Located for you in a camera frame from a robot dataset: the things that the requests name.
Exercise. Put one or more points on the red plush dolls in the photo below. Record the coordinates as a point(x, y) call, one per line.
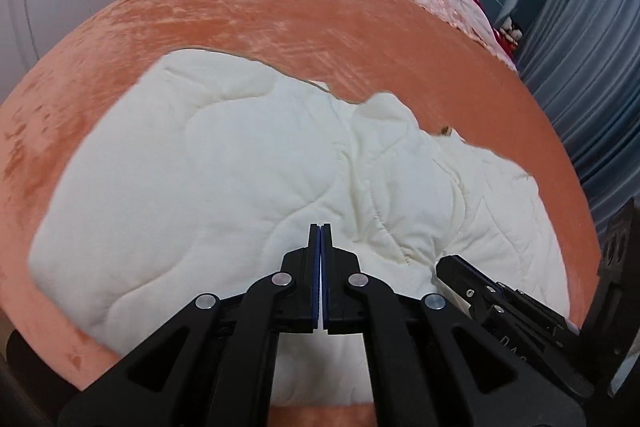
point(509, 34)

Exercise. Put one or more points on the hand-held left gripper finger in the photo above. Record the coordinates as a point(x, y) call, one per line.
point(326, 277)
point(315, 277)

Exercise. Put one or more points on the cream quilted jacket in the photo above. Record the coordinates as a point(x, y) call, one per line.
point(200, 187)

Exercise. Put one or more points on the orange plush bed blanket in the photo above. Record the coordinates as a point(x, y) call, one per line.
point(200, 17)

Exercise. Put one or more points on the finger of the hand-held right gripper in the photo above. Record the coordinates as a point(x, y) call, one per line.
point(465, 269)
point(505, 332)

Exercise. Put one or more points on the blue-grey curtain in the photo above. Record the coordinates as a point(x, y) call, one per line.
point(590, 57)

